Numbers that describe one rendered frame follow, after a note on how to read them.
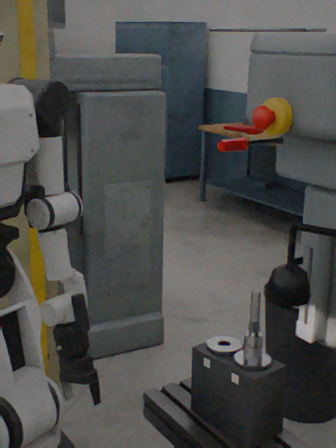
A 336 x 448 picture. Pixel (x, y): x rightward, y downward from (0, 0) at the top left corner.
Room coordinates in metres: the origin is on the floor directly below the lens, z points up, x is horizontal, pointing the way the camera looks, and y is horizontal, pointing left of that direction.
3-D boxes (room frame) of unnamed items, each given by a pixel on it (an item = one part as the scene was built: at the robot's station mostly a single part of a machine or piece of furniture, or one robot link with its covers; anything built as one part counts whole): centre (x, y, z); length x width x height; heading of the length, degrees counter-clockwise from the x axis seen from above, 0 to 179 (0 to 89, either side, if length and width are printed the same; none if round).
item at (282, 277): (1.07, -0.21, 1.48); 0.07 x 0.07 x 0.06
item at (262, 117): (1.07, -0.15, 1.76); 0.04 x 0.03 x 0.04; 32
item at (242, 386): (1.53, -0.18, 1.01); 0.22 x 0.12 x 0.20; 40
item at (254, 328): (1.49, -0.22, 1.24); 0.03 x 0.03 x 0.11
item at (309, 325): (1.15, -0.27, 1.44); 0.04 x 0.04 x 0.21; 32
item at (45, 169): (1.64, 0.30, 1.52); 0.13 x 0.12 x 0.22; 145
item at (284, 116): (1.08, -0.17, 1.76); 0.06 x 0.02 x 0.06; 32
